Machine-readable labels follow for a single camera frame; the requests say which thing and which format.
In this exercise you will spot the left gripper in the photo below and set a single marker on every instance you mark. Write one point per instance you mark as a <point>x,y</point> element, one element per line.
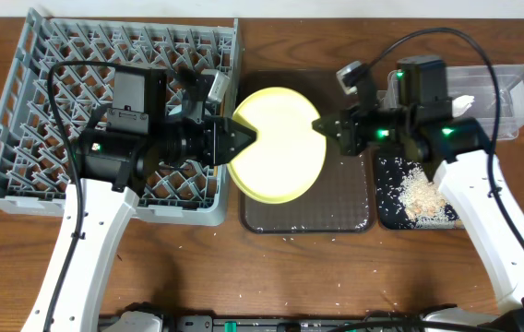
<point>211,141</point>

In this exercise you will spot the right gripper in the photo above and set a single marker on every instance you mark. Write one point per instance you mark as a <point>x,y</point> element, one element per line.
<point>350,136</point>

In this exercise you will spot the yellow plate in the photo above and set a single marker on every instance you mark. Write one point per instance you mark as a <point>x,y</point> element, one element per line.
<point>288,154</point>

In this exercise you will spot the rice and food scraps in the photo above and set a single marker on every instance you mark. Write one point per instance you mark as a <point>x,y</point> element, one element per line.
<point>423,198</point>

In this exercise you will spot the white napkin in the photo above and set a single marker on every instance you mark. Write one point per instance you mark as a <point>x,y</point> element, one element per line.
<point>461,104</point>

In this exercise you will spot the light blue bowl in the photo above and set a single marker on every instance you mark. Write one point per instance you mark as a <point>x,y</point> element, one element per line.
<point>176,111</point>

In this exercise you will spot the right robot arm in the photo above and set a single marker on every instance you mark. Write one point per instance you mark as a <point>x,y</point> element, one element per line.
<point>458,157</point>

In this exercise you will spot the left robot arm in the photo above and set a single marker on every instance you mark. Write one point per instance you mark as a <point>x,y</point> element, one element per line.
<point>158,116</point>

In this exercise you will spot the black waste tray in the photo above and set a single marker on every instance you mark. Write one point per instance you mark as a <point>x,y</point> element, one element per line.
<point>396,198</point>

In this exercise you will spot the clear plastic waste bin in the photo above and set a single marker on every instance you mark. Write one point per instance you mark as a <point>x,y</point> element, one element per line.
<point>475,80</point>

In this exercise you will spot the dark brown serving tray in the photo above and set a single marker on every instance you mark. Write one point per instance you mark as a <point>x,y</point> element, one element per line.
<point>341,200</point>

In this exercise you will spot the grey plastic dish rack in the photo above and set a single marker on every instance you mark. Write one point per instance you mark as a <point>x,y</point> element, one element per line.
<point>33,175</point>

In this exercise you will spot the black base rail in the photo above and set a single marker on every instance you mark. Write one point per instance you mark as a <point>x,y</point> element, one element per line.
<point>289,324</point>

